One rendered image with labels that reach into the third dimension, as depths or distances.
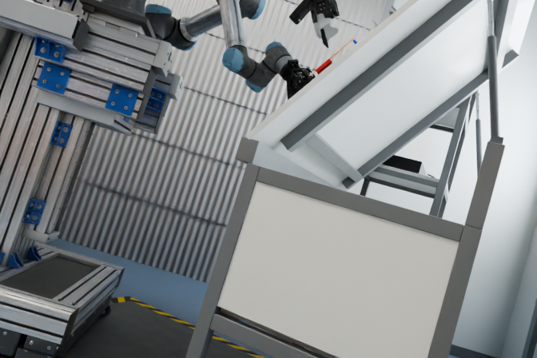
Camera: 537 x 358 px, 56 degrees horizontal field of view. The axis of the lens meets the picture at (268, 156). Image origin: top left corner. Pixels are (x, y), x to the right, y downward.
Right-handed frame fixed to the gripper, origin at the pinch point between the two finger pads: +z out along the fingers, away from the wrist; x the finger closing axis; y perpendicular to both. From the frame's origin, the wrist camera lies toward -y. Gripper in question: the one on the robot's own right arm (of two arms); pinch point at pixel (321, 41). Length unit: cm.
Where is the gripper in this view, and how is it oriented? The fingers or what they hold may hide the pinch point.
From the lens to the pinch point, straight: 172.6
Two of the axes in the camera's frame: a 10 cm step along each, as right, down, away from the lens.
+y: 9.1, -2.5, -3.4
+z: 1.7, 9.6, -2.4
